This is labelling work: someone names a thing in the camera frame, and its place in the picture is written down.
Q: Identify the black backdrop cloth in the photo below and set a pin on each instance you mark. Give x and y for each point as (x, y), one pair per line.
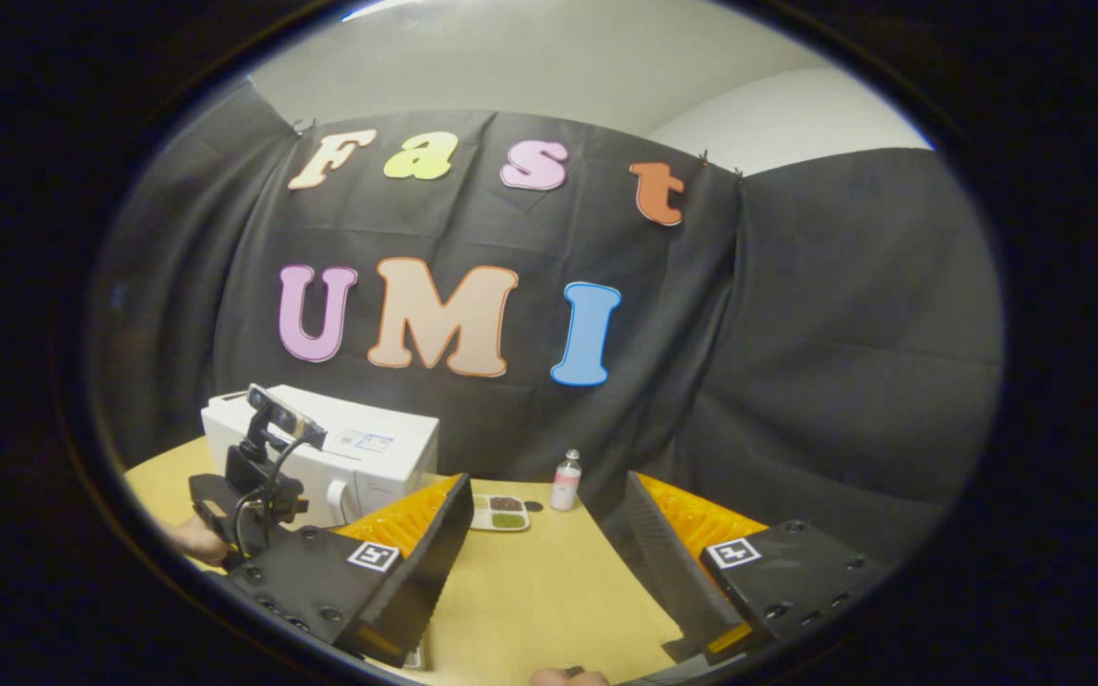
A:
(844, 333)

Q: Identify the white microwave oven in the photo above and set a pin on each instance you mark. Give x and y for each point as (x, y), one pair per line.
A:
(377, 448)

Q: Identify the small pink white bottle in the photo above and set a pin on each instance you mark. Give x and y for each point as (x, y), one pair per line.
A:
(565, 486)

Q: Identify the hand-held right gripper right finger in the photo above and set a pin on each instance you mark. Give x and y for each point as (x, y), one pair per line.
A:
(668, 562)

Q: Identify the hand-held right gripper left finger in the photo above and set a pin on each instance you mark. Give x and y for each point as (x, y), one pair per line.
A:
(430, 557)

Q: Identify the divided white condiment dish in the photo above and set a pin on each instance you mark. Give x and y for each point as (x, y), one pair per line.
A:
(501, 513)

